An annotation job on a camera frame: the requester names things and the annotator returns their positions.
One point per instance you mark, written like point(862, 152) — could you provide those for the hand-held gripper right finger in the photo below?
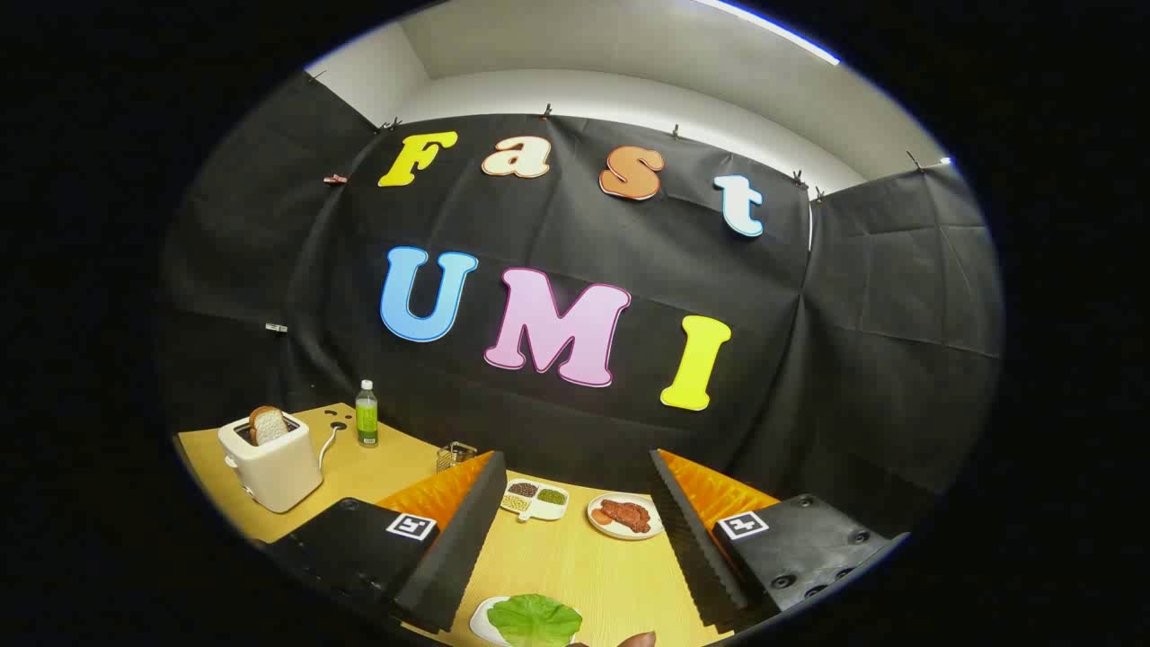
point(696, 548)

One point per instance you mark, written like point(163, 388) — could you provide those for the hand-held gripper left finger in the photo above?
point(458, 557)

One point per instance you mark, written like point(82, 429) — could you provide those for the white bread slice brown crust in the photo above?
point(268, 427)

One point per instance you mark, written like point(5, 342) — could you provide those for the pale green round plate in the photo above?
point(481, 620)

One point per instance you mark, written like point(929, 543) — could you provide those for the white round plate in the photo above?
point(629, 536)

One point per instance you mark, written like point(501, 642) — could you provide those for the red meat slice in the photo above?
point(629, 515)

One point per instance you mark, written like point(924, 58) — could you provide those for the white divided dish of beans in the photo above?
point(539, 512)

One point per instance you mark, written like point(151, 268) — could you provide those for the green lettuce leaf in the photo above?
point(535, 620)

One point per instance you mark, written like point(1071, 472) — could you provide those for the orange food slice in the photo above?
point(600, 518)

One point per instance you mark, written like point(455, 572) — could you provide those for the green label plastic bottle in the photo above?
point(367, 422)

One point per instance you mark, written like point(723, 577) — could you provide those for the white toaster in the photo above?
point(274, 472)

